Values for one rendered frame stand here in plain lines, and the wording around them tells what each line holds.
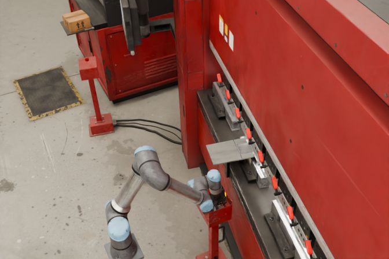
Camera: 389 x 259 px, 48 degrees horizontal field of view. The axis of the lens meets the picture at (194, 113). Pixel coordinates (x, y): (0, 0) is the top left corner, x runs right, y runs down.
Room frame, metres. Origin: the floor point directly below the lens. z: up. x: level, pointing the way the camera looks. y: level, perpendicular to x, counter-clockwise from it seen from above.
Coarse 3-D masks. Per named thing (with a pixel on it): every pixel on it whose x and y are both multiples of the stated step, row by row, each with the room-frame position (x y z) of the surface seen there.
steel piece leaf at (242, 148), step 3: (243, 144) 2.07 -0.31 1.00; (246, 144) 2.07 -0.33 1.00; (237, 147) 2.03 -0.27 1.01; (240, 147) 2.04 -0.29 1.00; (243, 147) 2.03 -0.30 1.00; (246, 147) 2.03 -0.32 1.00; (249, 147) 2.03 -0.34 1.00; (240, 150) 2.01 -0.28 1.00; (243, 150) 2.01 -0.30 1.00; (246, 150) 2.01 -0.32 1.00; (249, 150) 2.01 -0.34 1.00; (252, 150) 2.01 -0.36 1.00; (240, 153) 1.98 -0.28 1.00; (243, 153) 1.98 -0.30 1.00
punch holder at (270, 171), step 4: (268, 152) 1.72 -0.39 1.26; (268, 156) 1.71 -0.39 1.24; (268, 160) 1.70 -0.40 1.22; (272, 160) 1.66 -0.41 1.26; (264, 164) 1.74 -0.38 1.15; (268, 164) 1.70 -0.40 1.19; (272, 164) 1.65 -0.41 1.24; (264, 168) 1.73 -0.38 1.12; (268, 168) 1.68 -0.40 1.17; (272, 168) 1.65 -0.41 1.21; (276, 168) 1.60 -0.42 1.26; (268, 172) 1.69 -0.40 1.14; (272, 172) 1.64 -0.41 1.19; (276, 172) 1.60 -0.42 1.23; (268, 176) 1.67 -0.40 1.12; (272, 176) 1.63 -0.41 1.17; (276, 176) 1.60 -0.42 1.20; (272, 184) 1.62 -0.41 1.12
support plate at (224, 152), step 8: (216, 144) 2.08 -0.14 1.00; (224, 144) 2.07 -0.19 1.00; (232, 144) 2.07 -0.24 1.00; (240, 144) 2.07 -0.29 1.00; (208, 152) 2.01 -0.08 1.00; (216, 152) 2.00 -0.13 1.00; (224, 152) 2.00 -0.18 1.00; (232, 152) 2.00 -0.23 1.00; (216, 160) 1.93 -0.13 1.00; (224, 160) 1.93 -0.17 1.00; (232, 160) 1.93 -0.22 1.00
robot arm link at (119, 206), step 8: (136, 152) 1.67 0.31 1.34; (144, 152) 1.65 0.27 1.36; (152, 152) 1.66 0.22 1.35; (136, 160) 1.63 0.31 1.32; (144, 160) 1.59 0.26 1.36; (152, 160) 1.59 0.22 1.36; (136, 168) 1.60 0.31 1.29; (136, 176) 1.60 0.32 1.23; (128, 184) 1.60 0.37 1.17; (136, 184) 1.59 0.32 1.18; (120, 192) 1.61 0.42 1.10; (128, 192) 1.58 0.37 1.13; (136, 192) 1.59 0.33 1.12; (112, 200) 1.61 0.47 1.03; (120, 200) 1.58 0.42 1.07; (128, 200) 1.57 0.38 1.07; (112, 208) 1.57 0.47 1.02; (120, 208) 1.56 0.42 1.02; (128, 208) 1.58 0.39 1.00; (112, 216) 1.53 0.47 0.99
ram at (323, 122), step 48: (240, 0) 2.25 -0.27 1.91; (240, 48) 2.21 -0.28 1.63; (288, 48) 1.64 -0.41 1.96; (288, 96) 1.58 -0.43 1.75; (336, 96) 1.24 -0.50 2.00; (288, 144) 1.52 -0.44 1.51; (336, 144) 1.18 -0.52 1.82; (384, 144) 0.96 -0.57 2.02; (336, 192) 1.11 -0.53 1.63; (384, 192) 0.90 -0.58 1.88; (336, 240) 1.04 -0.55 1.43; (384, 240) 0.83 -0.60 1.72
